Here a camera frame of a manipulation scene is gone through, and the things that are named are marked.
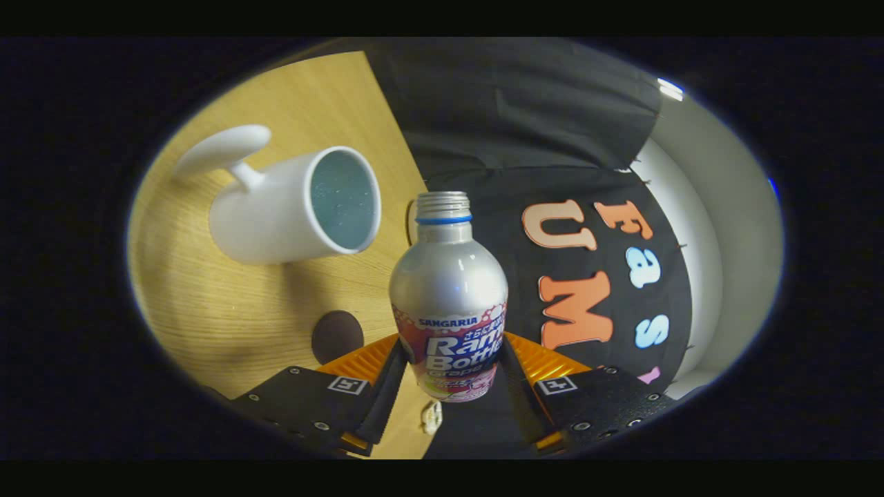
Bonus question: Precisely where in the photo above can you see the white cup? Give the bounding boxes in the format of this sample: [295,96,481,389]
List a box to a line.
[171,124,383,266]

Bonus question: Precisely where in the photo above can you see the silver juice bottle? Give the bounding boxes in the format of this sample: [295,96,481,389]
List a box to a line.
[389,191,510,403]

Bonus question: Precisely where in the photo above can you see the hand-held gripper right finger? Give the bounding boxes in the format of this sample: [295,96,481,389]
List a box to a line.
[499,331,678,456]

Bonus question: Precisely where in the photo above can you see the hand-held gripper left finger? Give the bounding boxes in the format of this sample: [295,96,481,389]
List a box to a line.
[231,333,408,458]

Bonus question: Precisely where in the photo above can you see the black backdrop cloth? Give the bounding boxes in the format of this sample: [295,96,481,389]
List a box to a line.
[304,38,693,460]

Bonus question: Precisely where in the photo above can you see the wooden table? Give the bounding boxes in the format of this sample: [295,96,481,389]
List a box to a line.
[128,50,443,460]

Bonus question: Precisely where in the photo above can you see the dark brown round coaster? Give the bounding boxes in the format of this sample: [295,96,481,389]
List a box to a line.
[311,310,365,365]

